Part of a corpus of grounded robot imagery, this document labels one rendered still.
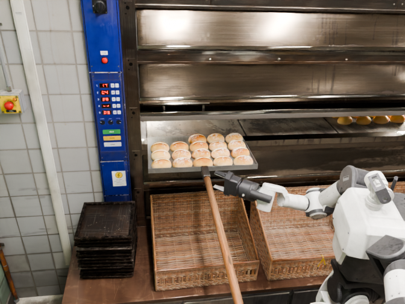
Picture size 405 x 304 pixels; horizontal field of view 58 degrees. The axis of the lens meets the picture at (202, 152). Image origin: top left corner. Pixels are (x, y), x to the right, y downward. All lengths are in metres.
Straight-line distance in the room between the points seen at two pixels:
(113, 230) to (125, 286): 0.32
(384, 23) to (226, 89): 0.87
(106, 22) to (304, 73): 1.04
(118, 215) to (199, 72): 0.87
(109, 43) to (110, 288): 1.23
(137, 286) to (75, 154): 0.78
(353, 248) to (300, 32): 1.09
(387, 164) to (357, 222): 1.29
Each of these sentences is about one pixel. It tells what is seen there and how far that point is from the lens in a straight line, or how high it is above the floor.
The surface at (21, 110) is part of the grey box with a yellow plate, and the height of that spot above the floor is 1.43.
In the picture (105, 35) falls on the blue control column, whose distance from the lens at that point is 1.81.
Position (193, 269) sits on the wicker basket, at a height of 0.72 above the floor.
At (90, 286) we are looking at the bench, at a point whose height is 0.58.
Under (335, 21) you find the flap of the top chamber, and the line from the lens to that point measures 2.07.
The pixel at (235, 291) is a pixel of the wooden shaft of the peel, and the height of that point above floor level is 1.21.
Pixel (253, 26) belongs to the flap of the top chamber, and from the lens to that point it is 1.90.
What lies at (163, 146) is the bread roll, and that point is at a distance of 1.94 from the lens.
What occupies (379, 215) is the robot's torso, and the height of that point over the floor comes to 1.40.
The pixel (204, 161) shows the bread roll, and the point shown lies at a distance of 1.82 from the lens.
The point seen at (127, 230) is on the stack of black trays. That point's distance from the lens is 1.96.
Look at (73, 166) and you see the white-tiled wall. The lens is 2.16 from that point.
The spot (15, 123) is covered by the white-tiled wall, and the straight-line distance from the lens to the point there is 2.09.
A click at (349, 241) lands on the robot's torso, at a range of 1.39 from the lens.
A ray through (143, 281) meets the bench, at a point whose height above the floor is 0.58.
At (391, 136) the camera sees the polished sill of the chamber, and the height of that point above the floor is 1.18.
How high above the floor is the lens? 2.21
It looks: 31 degrees down
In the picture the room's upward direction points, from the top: 3 degrees clockwise
